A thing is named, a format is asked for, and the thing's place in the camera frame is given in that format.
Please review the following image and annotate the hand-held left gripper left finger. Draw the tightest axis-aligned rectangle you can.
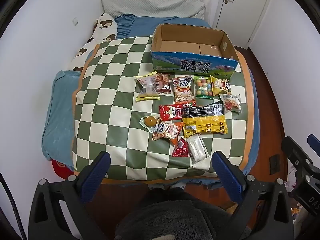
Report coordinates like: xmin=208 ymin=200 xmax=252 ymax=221
xmin=28 ymin=151 xmax=112 ymax=240

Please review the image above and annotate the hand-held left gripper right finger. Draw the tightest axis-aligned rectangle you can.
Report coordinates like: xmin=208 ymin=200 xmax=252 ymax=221
xmin=212 ymin=151 xmax=294 ymax=240

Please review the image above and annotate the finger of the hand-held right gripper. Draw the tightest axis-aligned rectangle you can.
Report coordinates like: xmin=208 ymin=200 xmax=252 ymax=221
xmin=281 ymin=136 xmax=316 ymax=172
xmin=307 ymin=133 xmax=320 ymax=156

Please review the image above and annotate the white wafer packet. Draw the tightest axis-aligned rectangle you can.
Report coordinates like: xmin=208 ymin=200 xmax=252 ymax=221
xmin=186 ymin=134 xmax=209 ymax=162

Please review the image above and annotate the large yellow snack packet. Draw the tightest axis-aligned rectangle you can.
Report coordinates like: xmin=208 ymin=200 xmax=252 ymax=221
xmin=182 ymin=115 xmax=229 ymax=138

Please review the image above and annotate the small red triangular packet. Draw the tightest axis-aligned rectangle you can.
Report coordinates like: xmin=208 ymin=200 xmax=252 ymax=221
xmin=171 ymin=137 xmax=190 ymax=157

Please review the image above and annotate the black snack packet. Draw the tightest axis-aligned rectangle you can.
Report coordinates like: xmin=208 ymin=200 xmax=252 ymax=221
xmin=182 ymin=100 xmax=226 ymax=118

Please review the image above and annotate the round cake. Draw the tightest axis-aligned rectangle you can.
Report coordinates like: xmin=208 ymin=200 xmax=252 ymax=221
xmin=139 ymin=115 xmax=162 ymax=133

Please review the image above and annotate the clear cookie packet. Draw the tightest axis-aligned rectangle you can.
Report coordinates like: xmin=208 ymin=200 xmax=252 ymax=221
xmin=219 ymin=94 xmax=242 ymax=113

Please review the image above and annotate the wide orange panda snack packet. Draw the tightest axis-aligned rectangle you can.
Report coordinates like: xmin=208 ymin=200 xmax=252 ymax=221
xmin=152 ymin=119 xmax=183 ymax=142

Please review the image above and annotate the red white snack packet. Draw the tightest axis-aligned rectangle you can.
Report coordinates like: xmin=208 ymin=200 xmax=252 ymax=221
xmin=159 ymin=102 xmax=197 ymax=122

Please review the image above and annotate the clear yellow-green pastry packet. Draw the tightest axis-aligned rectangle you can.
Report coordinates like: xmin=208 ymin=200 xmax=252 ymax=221
xmin=135 ymin=71 xmax=160 ymax=102

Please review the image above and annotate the tall orange panda snack packet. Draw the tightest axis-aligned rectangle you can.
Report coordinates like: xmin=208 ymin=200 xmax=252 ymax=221
xmin=171 ymin=75 xmax=196 ymax=102

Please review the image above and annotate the printed blue cardboard box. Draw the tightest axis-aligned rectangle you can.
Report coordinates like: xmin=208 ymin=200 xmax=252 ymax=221
xmin=151 ymin=24 xmax=240 ymax=81

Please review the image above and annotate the red cloth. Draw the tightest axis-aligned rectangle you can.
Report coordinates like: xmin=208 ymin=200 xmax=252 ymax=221
xmin=51 ymin=160 xmax=75 ymax=180

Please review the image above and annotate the blue velvet cushion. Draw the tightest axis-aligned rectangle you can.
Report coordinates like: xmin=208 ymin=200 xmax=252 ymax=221
xmin=41 ymin=70 xmax=83 ymax=162

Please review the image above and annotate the green white checkered mat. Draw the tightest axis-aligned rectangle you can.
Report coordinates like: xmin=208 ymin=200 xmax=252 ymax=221
xmin=71 ymin=35 xmax=255 ymax=182

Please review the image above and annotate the yellow panda snack packet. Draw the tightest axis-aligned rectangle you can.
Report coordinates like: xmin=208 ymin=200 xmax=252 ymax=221
xmin=209 ymin=75 xmax=232 ymax=96

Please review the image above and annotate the colourful candy balls bag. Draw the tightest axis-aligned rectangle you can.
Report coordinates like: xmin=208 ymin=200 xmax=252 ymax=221
xmin=194 ymin=75 xmax=214 ymax=98

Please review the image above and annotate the dark red snack packet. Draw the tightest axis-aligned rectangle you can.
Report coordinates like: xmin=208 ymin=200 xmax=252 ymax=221
xmin=155 ymin=73 xmax=172 ymax=95

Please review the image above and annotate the bear print pillow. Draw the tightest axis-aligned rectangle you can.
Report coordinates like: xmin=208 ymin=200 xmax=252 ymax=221
xmin=67 ymin=12 xmax=119 ymax=72

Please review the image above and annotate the blue bed sheet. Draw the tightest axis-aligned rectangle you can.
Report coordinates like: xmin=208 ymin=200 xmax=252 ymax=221
xmin=82 ymin=14 xmax=262 ymax=190

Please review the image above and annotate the white door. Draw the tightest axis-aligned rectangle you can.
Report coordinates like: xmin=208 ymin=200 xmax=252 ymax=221
xmin=216 ymin=0 xmax=275 ymax=48

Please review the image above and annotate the white pillow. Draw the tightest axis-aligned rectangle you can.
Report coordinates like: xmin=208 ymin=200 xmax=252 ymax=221
xmin=101 ymin=0 xmax=208 ymax=20

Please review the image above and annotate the black cable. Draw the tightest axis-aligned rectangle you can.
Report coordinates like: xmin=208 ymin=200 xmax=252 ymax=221
xmin=0 ymin=172 xmax=27 ymax=240

